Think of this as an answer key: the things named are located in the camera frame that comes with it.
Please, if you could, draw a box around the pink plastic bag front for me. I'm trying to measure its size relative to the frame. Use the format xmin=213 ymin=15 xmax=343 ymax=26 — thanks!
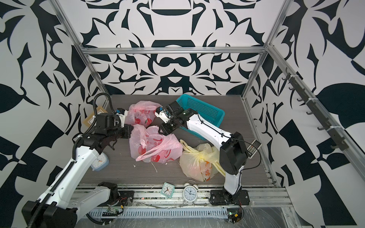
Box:
xmin=129 ymin=124 xmax=183 ymax=163

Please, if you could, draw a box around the pink plastic bag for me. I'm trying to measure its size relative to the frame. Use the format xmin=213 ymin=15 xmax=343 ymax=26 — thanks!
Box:
xmin=125 ymin=101 xmax=161 ymax=128
xmin=129 ymin=124 xmax=183 ymax=163

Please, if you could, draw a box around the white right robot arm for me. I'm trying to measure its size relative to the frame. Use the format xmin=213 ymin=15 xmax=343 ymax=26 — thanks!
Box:
xmin=155 ymin=101 xmax=248 ymax=199

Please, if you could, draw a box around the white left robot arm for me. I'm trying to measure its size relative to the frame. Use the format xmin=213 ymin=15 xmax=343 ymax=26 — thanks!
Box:
xmin=21 ymin=109 xmax=133 ymax=228

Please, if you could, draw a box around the pink plastic bag rear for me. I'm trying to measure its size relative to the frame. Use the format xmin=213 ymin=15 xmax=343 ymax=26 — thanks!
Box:
xmin=125 ymin=101 xmax=161 ymax=128

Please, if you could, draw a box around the yellow plastic bag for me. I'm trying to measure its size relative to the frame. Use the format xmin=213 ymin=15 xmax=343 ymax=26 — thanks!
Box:
xmin=179 ymin=140 xmax=226 ymax=182

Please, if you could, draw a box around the gold framed picture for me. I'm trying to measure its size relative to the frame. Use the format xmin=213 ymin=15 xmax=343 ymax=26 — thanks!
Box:
xmin=82 ymin=106 xmax=107 ymax=127

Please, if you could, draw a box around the light blue round clock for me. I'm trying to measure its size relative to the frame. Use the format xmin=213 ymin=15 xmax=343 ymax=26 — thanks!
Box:
xmin=90 ymin=153 xmax=109 ymax=172

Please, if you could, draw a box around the teal perforated plastic basket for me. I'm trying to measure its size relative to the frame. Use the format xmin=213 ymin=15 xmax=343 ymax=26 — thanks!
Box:
xmin=176 ymin=94 xmax=225 ymax=127

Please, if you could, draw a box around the small teal square clock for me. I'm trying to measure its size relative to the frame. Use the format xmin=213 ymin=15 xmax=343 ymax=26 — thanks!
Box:
xmin=161 ymin=182 xmax=175 ymax=198

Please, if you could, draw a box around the white twin-bell alarm clock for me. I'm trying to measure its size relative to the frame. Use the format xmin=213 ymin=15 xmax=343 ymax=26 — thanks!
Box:
xmin=182 ymin=182 xmax=199 ymax=205

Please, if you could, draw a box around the grey calculator remote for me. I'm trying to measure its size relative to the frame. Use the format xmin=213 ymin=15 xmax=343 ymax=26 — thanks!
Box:
xmin=247 ymin=140 xmax=262 ymax=159

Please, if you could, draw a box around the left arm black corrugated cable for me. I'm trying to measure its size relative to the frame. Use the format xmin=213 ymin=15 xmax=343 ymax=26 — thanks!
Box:
xmin=27 ymin=92 xmax=115 ymax=228

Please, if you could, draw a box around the white slotted cable duct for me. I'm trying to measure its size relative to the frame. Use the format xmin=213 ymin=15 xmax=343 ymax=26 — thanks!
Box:
xmin=89 ymin=207 xmax=229 ymax=219

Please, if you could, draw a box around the wall hook rail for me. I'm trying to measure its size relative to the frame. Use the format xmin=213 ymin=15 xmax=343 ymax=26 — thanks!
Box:
xmin=283 ymin=73 xmax=349 ymax=151

